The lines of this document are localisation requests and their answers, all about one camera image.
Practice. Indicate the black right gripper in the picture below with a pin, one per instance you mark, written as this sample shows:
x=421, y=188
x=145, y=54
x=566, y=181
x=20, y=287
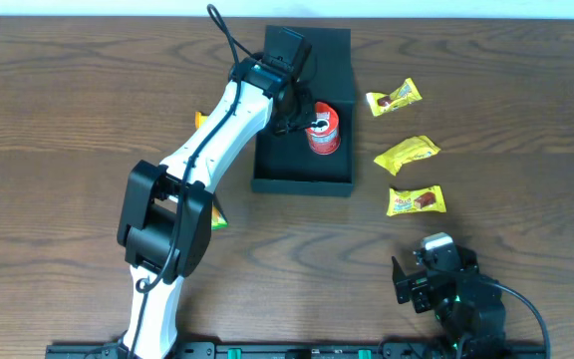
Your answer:
x=418, y=287

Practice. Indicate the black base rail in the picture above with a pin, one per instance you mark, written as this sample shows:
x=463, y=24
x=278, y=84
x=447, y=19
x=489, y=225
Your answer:
x=209, y=350

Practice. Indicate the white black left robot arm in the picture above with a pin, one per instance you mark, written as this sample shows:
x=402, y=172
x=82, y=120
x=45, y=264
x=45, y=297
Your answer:
x=165, y=223

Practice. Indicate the black open box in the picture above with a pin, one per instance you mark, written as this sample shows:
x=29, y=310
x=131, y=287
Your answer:
x=287, y=164

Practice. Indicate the green yellow snack bar wrapper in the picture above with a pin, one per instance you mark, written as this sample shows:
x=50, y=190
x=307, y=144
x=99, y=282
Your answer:
x=218, y=218

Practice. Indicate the yellow Apollo cake packet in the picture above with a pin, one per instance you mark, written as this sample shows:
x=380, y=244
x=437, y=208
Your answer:
x=417, y=200

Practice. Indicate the yellow Julies snack packet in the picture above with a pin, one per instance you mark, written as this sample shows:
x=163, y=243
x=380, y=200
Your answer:
x=409, y=150

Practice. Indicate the small yellow snack packet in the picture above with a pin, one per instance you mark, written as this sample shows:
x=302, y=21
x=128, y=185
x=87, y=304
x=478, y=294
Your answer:
x=199, y=119

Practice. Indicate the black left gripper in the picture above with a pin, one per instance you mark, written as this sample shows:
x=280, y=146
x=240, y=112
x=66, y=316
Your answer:
x=296, y=116

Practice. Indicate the yellow chocolate cake packet top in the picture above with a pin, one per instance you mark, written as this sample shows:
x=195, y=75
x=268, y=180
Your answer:
x=406, y=94

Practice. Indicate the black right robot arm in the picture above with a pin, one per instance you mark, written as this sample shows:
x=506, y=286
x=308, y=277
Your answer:
x=466, y=306

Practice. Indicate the red snack can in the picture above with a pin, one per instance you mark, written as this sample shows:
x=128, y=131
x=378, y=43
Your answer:
x=324, y=135

